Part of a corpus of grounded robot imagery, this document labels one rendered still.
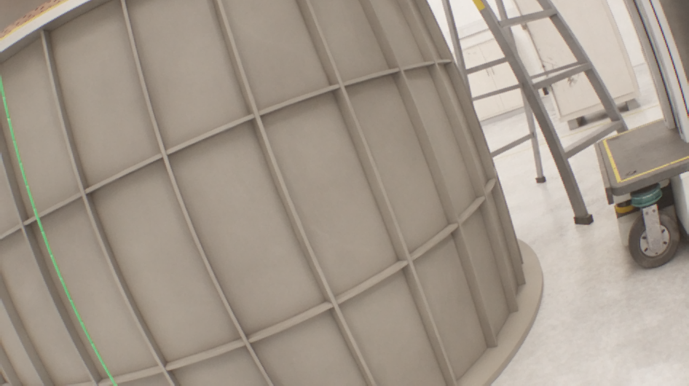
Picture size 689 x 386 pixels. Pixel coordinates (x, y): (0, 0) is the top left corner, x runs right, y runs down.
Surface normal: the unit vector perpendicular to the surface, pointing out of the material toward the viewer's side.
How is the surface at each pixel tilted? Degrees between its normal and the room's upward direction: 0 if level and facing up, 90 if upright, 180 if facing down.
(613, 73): 90
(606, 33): 90
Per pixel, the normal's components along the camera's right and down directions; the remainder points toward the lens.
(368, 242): 0.54, -0.14
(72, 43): 0.21, 0.00
